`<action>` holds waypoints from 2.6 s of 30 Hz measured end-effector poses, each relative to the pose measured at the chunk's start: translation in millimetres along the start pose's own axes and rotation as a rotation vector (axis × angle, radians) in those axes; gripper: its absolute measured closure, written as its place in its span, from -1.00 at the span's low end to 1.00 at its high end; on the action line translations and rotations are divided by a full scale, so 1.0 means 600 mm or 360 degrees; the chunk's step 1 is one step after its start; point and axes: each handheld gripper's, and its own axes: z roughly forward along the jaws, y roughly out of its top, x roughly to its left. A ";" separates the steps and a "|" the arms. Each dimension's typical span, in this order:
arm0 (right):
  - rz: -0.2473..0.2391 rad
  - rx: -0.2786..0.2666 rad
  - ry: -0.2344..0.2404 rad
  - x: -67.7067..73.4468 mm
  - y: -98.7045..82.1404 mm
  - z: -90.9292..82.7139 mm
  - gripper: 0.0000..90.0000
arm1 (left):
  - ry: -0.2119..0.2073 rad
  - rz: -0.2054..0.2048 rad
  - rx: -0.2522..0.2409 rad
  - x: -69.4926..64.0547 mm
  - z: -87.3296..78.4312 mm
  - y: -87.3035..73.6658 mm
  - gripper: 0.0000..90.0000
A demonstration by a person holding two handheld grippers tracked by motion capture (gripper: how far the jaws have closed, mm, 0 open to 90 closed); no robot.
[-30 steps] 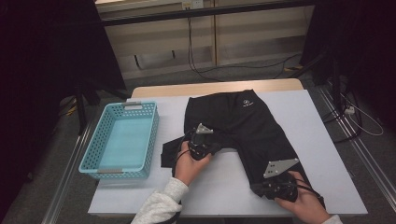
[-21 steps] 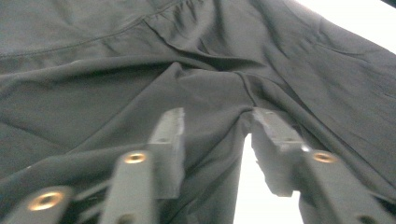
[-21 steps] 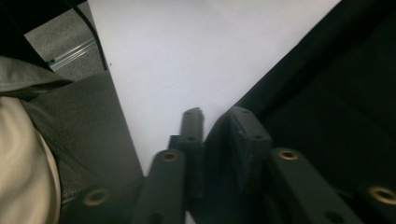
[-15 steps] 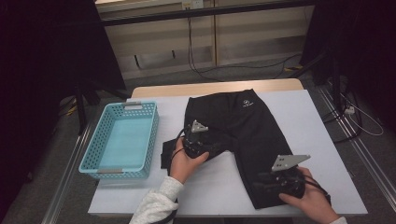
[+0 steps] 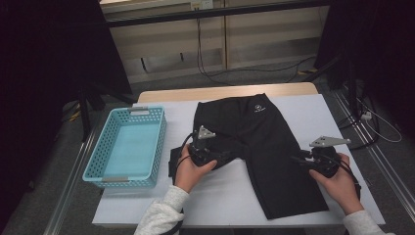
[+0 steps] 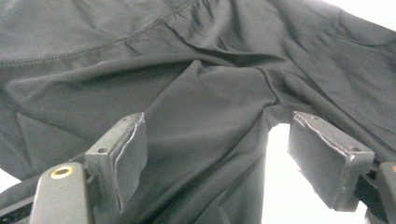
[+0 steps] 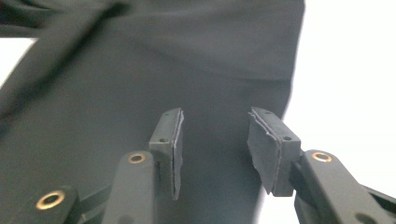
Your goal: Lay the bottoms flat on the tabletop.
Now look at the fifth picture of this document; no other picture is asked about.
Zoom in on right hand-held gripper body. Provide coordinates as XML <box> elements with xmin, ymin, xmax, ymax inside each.
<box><xmin>307</xmin><ymin>135</ymin><xmax>351</xmax><ymax>179</ymax></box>

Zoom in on person's right hand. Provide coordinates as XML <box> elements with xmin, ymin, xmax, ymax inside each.
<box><xmin>308</xmin><ymin>154</ymin><xmax>365</xmax><ymax>215</ymax></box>

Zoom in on long black floor cable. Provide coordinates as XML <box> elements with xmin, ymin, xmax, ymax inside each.
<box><xmin>195</xmin><ymin>18</ymin><xmax>317</xmax><ymax>86</ymax></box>

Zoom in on right hand-held gripper cable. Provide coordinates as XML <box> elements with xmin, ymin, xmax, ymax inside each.
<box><xmin>336</xmin><ymin>156</ymin><xmax>362</xmax><ymax>202</ymax></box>

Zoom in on bundle of black cables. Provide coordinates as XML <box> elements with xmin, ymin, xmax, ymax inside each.
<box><xmin>337</xmin><ymin>94</ymin><xmax>381</xmax><ymax>151</ymax></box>

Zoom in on black metal bar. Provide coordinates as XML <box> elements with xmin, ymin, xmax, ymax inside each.
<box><xmin>106</xmin><ymin>0</ymin><xmax>331</xmax><ymax>28</ymax></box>

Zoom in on white floor cable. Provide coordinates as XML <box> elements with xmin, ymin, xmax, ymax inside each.
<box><xmin>356</xmin><ymin>97</ymin><xmax>403</xmax><ymax>144</ymax></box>

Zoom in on large black curtain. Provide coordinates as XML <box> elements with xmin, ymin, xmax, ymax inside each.
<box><xmin>0</xmin><ymin>0</ymin><xmax>133</xmax><ymax>226</ymax></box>

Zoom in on white table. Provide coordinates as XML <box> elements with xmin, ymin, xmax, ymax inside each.
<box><xmin>92</xmin><ymin>93</ymin><xmax>386</xmax><ymax>228</ymax></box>

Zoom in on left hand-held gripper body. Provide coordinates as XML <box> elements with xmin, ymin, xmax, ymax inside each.
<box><xmin>188</xmin><ymin>124</ymin><xmax>223</xmax><ymax>167</ymax></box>

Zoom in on black stand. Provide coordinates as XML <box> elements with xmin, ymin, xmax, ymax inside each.
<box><xmin>77</xmin><ymin>84</ymin><xmax>138</xmax><ymax>143</ymax></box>
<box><xmin>306</xmin><ymin>52</ymin><xmax>358</xmax><ymax>116</ymax></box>

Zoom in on light wooden table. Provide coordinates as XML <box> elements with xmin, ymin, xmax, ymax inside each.
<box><xmin>136</xmin><ymin>81</ymin><xmax>319</xmax><ymax>104</ymax></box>

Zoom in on yellow cable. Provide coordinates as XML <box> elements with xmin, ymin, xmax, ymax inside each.
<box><xmin>62</xmin><ymin>102</ymin><xmax>82</xmax><ymax>123</ymax></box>

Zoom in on metal floor rail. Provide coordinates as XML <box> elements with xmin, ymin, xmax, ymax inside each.
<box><xmin>332</xmin><ymin>89</ymin><xmax>415</xmax><ymax>223</ymax></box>
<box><xmin>43</xmin><ymin>128</ymin><xmax>99</xmax><ymax>235</ymax></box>

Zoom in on beige low cabinet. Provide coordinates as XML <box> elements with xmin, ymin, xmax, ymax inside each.
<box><xmin>99</xmin><ymin>0</ymin><xmax>331</xmax><ymax>84</ymax></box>

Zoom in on black pants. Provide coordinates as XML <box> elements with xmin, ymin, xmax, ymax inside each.
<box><xmin>167</xmin><ymin>93</ymin><xmax>330</xmax><ymax>220</ymax></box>

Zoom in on light blue plastic basket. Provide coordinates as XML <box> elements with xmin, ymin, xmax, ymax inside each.
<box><xmin>81</xmin><ymin>106</ymin><xmax>168</xmax><ymax>190</ymax></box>

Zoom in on white wall socket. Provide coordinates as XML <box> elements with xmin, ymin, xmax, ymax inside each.
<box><xmin>190</xmin><ymin>0</ymin><xmax>213</xmax><ymax>10</ymax></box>

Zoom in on person's left hand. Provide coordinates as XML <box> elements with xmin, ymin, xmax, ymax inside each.
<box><xmin>175</xmin><ymin>145</ymin><xmax>218</xmax><ymax>194</ymax></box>

